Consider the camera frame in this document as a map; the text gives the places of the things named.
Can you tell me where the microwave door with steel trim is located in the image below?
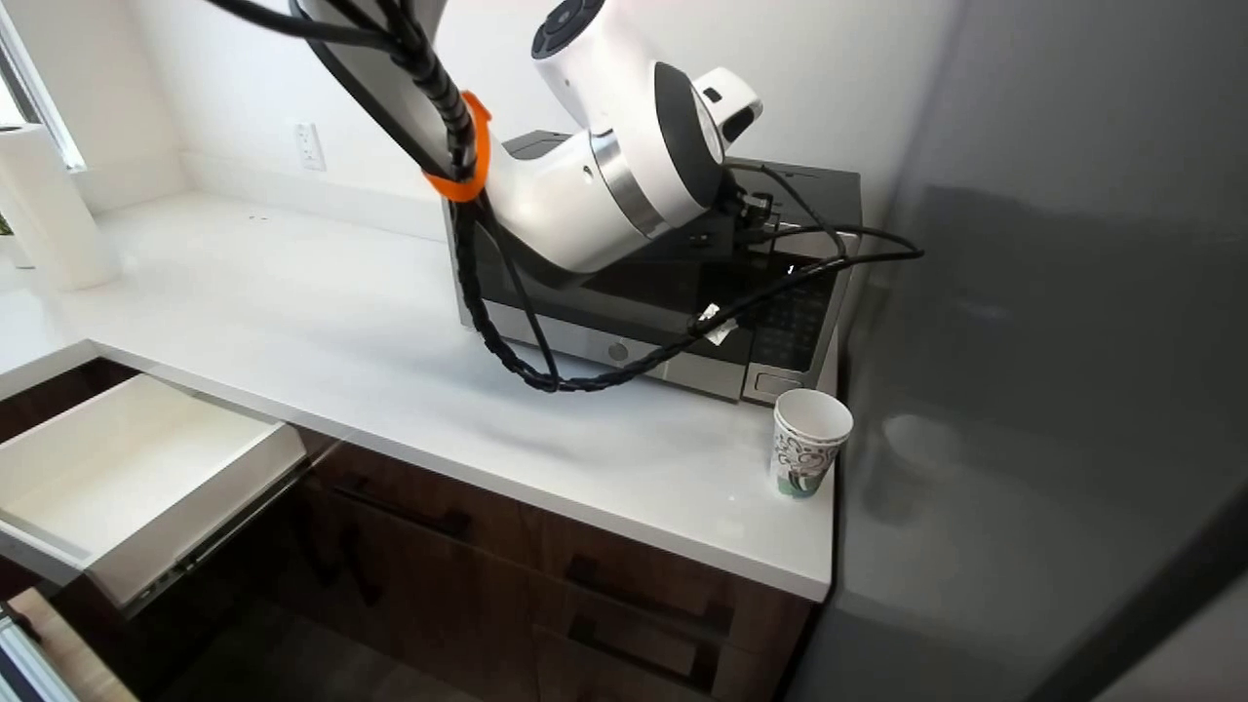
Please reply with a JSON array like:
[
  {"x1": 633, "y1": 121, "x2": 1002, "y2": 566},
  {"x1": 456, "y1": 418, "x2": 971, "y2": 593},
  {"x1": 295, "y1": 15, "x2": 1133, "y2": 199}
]
[{"x1": 448, "y1": 207, "x2": 753, "y2": 401}]

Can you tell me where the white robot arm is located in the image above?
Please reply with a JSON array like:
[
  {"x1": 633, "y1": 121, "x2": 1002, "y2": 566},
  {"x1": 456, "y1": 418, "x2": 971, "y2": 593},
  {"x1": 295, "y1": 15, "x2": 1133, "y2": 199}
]
[{"x1": 287, "y1": 0, "x2": 759, "y2": 277}]

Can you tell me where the black microwave oven body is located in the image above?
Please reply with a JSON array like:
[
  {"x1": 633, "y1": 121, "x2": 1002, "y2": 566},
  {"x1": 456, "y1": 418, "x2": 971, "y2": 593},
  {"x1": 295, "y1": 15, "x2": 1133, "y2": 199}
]
[{"x1": 444, "y1": 157, "x2": 868, "y2": 410}]

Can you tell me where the white patterned paper cup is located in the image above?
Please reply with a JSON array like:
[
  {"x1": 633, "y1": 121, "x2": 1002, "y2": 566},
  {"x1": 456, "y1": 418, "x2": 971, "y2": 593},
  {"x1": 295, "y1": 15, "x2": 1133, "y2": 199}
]
[{"x1": 767, "y1": 392, "x2": 854, "y2": 498}]

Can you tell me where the dark wood base cabinet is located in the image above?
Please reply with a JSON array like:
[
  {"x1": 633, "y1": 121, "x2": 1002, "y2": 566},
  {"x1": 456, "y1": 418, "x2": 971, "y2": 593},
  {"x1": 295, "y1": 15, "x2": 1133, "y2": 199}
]
[{"x1": 0, "y1": 358, "x2": 812, "y2": 702}]

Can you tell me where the dark grey refrigerator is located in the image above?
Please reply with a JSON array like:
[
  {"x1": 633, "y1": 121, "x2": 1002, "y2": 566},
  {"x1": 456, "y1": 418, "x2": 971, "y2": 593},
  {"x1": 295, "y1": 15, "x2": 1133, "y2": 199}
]
[{"x1": 785, "y1": 0, "x2": 1248, "y2": 702}]

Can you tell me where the open white drawer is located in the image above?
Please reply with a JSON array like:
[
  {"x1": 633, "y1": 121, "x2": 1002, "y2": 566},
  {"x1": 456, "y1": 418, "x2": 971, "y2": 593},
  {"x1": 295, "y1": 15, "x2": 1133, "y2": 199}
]
[{"x1": 0, "y1": 375, "x2": 304, "y2": 613}]

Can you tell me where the white paper towel roll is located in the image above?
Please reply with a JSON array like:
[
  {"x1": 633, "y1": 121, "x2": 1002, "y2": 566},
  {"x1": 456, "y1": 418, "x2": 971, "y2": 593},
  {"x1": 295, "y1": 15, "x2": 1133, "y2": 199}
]
[{"x1": 0, "y1": 125, "x2": 116, "y2": 288}]

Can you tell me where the orange cable strap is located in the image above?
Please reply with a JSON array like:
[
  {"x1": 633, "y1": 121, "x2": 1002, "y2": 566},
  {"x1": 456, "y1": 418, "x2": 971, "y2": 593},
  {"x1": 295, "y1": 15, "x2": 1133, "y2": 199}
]
[{"x1": 425, "y1": 90, "x2": 500, "y2": 207}]

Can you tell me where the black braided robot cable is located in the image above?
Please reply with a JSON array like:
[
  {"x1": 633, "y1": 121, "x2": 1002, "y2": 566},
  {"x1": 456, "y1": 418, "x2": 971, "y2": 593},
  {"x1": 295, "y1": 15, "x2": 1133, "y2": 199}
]
[{"x1": 207, "y1": 0, "x2": 928, "y2": 398}]

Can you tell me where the white wall power outlet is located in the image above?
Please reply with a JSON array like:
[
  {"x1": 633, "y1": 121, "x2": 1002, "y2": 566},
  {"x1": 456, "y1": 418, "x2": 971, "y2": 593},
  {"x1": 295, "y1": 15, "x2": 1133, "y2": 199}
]
[{"x1": 291, "y1": 125, "x2": 327, "y2": 173}]

